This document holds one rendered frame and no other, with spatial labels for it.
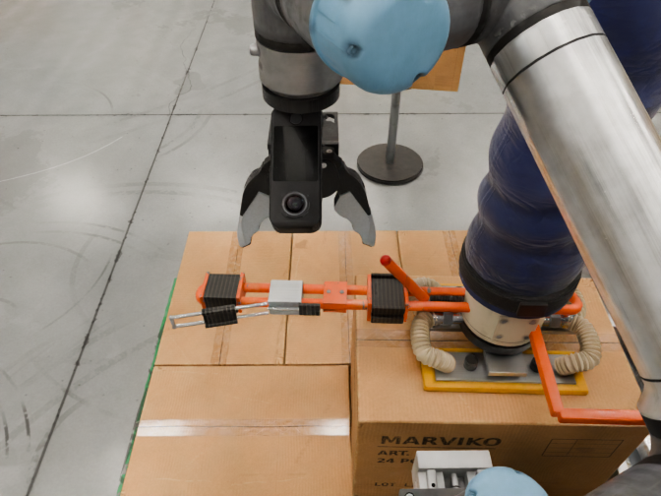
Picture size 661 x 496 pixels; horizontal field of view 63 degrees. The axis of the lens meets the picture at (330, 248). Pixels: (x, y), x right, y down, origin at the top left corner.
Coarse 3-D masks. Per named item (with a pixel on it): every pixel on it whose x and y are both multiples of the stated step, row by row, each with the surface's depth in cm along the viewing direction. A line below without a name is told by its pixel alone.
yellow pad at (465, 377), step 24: (456, 360) 116; (480, 360) 115; (528, 360) 115; (552, 360) 115; (432, 384) 112; (456, 384) 112; (480, 384) 112; (504, 384) 112; (528, 384) 112; (576, 384) 112
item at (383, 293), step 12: (372, 276) 116; (384, 276) 116; (372, 288) 114; (384, 288) 114; (396, 288) 114; (372, 300) 112; (384, 300) 112; (396, 300) 112; (408, 300) 110; (372, 312) 110; (384, 312) 110; (396, 312) 110
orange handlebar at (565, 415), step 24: (264, 288) 115; (312, 288) 115; (336, 288) 114; (360, 288) 115; (432, 288) 115; (456, 288) 115; (576, 312) 111; (552, 384) 98; (552, 408) 95; (576, 408) 95
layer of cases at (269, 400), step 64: (192, 256) 197; (256, 256) 197; (320, 256) 197; (448, 256) 197; (192, 320) 176; (256, 320) 176; (320, 320) 176; (192, 384) 159; (256, 384) 159; (320, 384) 159; (192, 448) 146; (256, 448) 146; (320, 448) 146
